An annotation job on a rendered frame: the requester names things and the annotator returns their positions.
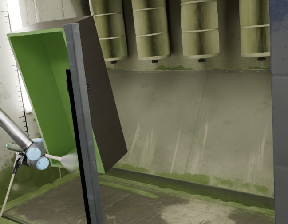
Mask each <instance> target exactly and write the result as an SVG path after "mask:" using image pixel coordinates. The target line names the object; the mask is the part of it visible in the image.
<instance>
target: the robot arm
mask: <svg viewBox="0 0 288 224"><path fill-rule="evenodd" d="M0 127H1V128H2V129H3V130H4V131H5V132H6V133H7V134H8V135H9V136H10V137H11V138H12V139H13V140H14V141H15V142H16V143H17V144H18V145H19V146H20V147H21V148H22V150H23V151H24V152H25V153H20V152H17V157H16V160H18V159H19V158H21V159H20V160H19V162H18V163H19V164H23V165H26V166H29V167H34V168H37V169H39V170H44V169H46V168H47V167H48V165H49V160H48V159H47V158H46V156H45V150H44V144H43V139H42V138H37V139H32V140H31V139H30V138H29V137H28V136H27V135H26V134H25V133H24V132H23V130H22V129H21V128H20V127H19V126H18V125H17V124H16V123H15V122H14V121H13V120H12V119H11V118H10V117H9V116H8V115H7V114H6V113H5V112H4V111H3V110H2V109H1V108H0Z"/></svg>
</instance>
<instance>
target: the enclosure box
mask: <svg viewBox="0 0 288 224"><path fill-rule="evenodd" d="M70 23H78V24H79V32H80V39H81V46H82V53H83V63H84V70H85V76H88V77H89V83H90V90H89V91H87V94H88V101H89V108H90V116H91V125H92V132H93V139H94V147H95V156H96V164H97V170H98V173H103V174H106V173H107V172H108V171H109V170H110V169H111V168H112V167H113V166H114V165H115V164H116V163H117V162H118V161H119V160H120V159H121V158H122V157H123V156H124V155H125V154H126V153H127V152H128V151H127V147H126V143H125V139H124V135H123V132H122V127H121V123H120V119H119V116H118V111H117V108H116V104H115V100H114V96H113V92H112V88H111V84H110V80H109V76H108V73H107V68H106V64H105V60H104V57H103V52H102V49H101V45H100V41H99V37H98V33H97V29H96V25H95V21H94V18H93V15H91V16H82V17H75V18H68V19H61V20H52V21H45V22H38V23H35V24H32V25H29V26H27V27H24V28H21V29H18V30H16V31H13V32H10V33H8V34H6V35H7V38H8V41H9V44H10V46H11V49H12V53H13V55H14V58H15V61H16V64H17V67H18V70H19V73H20V76H21V79H22V82H23V84H24V88H25V90H26V93H27V96H28V99H29V102H30V105H31V108H32V111H33V114H34V117H35V119H36V122H37V125H38V128H39V132H40V134H41V137H42V139H43V143H44V146H45V148H46V151H47V154H48V155H52V156H56V157H62V156H63V155H65V154H67V153H69V152H71V151H74V150H76V149H77V148H76V142H75V133H74V126H73V119H72V113H71V104H70V97H69V93H68V91H67V82H66V79H67V75H66V69H70V65H69V59H68V52H67V43H66V36H65V29H64V24H70Z"/></svg>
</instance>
